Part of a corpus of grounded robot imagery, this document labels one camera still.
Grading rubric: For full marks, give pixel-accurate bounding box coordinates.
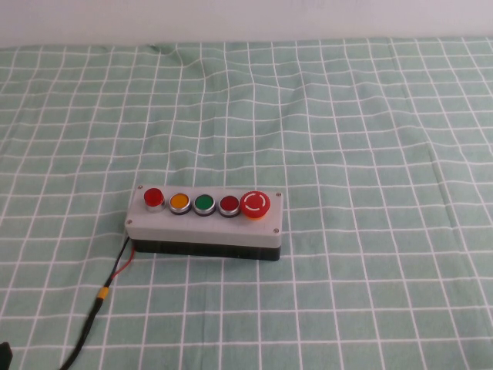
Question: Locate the red illuminated push button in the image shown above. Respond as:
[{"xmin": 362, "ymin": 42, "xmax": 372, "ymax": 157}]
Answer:
[{"xmin": 143, "ymin": 187, "xmax": 166, "ymax": 214}]

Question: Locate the red mushroom emergency stop button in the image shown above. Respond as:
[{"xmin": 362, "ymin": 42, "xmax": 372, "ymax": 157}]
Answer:
[{"xmin": 239, "ymin": 190, "xmax": 271, "ymax": 221}]

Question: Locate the dark red push button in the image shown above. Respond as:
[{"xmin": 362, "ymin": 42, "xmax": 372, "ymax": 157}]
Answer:
[{"xmin": 217, "ymin": 194, "xmax": 242, "ymax": 218}]

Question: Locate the green push button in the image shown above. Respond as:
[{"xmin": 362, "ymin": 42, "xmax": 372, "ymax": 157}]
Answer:
[{"xmin": 192, "ymin": 193, "xmax": 216, "ymax": 217}]

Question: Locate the grey black button control box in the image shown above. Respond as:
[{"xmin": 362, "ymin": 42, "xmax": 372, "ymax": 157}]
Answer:
[{"xmin": 125, "ymin": 184, "xmax": 285, "ymax": 263}]

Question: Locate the yellow push button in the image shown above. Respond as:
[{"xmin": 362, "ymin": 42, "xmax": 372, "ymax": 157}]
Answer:
[{"xmin": 168, "ymin": 192, "xmax": 193, "ymax": 216}]

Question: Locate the green white checked tablecloth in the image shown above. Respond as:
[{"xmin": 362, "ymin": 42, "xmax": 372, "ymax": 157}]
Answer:
[{"xmin": 0, "ymin": 36, "xmax": 493, "ymax": 370}]

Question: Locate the black object at table edge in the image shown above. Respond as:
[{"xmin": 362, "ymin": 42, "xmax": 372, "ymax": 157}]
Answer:
[{"xmin": 0, "ymin": 341, "xmax": 15, "ymax": 370}]

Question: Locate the black red power cable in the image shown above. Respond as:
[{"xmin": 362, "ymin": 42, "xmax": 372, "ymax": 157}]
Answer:
[{"xmin": 57, "ymin": 235, "xmax": 136, "ymax": 370}]

